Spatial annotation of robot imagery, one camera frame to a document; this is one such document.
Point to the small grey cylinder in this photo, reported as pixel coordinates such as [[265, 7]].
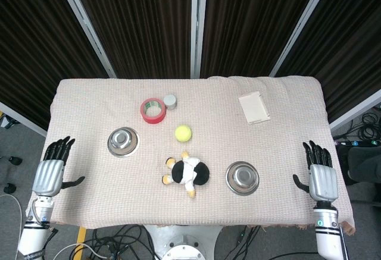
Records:
[[170, 101]]

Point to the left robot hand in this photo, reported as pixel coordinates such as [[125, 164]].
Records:
[[49, 175]]

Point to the black power strip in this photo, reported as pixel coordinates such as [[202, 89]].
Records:
[[357, 143]]

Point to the dark folding screen panels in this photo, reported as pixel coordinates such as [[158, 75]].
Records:
[[190, 25]]

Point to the black white plush toy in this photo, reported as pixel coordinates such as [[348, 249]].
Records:
[[186, 173]]

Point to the red tape roll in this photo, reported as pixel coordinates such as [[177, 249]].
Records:
[[153, 110]]

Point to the yellow tennis ball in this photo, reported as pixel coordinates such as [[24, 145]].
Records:
[[183, 134]]

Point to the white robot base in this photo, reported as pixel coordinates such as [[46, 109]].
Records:
[[183, 243]]

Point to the metal bowl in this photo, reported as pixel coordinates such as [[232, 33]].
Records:
[[123, 142], [242, 178]]

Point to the flat beige wooden box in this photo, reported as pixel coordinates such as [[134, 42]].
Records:
[[254, 107]]

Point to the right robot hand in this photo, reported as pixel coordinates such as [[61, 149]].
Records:
[[323, 181]]

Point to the beige woven tablecloth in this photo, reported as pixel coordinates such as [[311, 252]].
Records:
[[268, 141]]

